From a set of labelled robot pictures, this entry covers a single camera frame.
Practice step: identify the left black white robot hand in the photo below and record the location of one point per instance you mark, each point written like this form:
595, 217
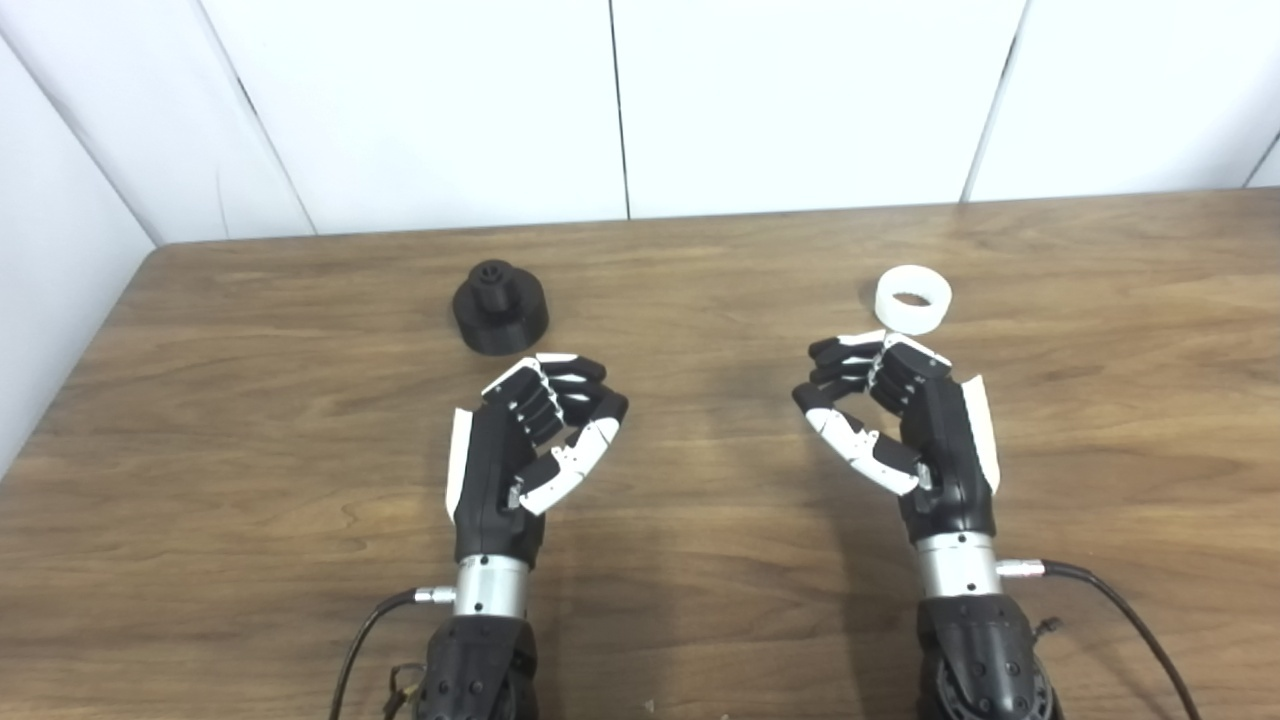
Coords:
492, 470

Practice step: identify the round black plastic part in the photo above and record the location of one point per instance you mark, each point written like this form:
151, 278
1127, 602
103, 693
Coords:
500, 318

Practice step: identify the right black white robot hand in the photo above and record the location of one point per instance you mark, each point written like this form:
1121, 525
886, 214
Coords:
950, 460

